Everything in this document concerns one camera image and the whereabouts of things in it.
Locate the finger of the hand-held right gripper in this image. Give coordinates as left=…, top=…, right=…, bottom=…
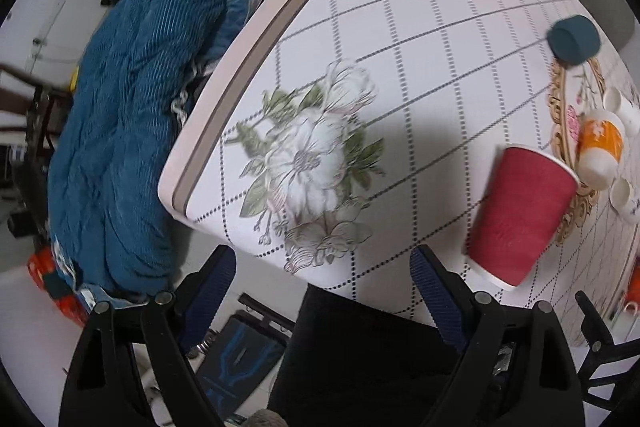
left=575, top=291, right=640, bottom=414

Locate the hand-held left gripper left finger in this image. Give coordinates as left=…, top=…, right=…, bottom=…
left=60, top=246, right=238, bottom=427

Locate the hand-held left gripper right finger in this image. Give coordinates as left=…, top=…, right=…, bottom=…
left=409, top=244, right=586, bottom=427

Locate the red paper cup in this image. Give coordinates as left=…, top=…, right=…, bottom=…
left=464, top=144, right=582, bottom=292

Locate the white ceramic cup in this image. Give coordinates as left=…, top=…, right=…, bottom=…
left=602, top=86, right=639, bottom=128
left=609, top=177, right=640, bottom=224

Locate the orange and white cup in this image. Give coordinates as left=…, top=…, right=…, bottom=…
left=577, top=109, right=626, bottom=188

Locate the dark teal cup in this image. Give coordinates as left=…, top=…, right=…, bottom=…
left=547, top=14, right=600, bottom=66

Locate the black and blue box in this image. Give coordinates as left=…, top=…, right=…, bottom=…
left=199, top=311, right=287, bottom=414

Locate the dark cloth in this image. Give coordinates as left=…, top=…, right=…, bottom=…
left=266, top=283, right=463, bottom=427

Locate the red and orange bag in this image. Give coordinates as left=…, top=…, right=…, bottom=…
left=26, top=246, right=92, bottom=329

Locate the blue ribbed blanket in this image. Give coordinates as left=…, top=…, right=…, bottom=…
left=46, top=0, right=274, bottom=304

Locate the floral checked tablecloth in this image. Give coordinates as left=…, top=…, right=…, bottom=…
left=157, top=0, right=640, bottom=349

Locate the dark wooden chair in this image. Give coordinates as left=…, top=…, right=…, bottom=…
left=0, top=64, right=72, bottom=154

